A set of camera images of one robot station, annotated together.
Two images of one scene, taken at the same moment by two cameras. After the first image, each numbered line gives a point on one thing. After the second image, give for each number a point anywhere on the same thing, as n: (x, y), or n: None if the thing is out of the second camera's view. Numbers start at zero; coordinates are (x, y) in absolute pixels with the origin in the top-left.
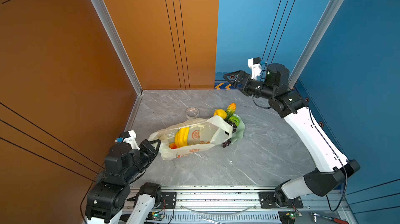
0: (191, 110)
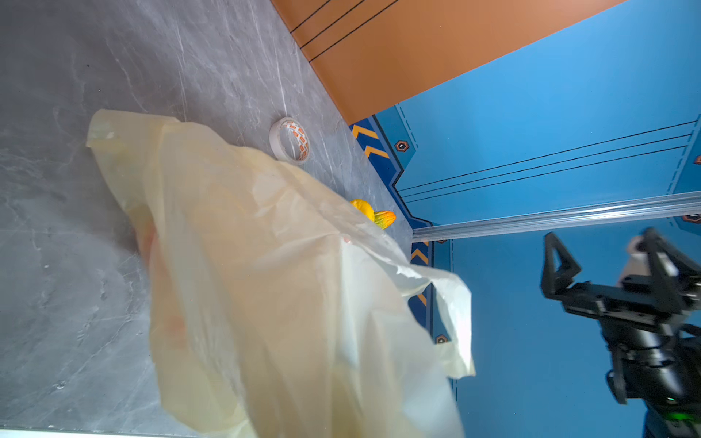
0: (289, 140)
